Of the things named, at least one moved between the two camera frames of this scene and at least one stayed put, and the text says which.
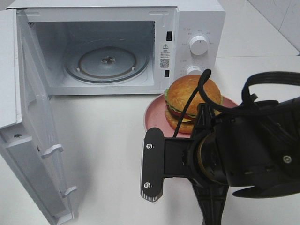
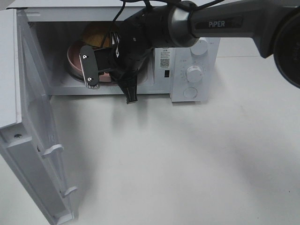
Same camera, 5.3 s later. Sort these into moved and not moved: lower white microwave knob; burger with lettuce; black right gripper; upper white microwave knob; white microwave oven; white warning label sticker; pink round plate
Moved: pink round plate; burger with lettuce; black right gripper
Not moved: white warning label sticker; upper white microwave knob; white microwave oven; lower white microwave knob
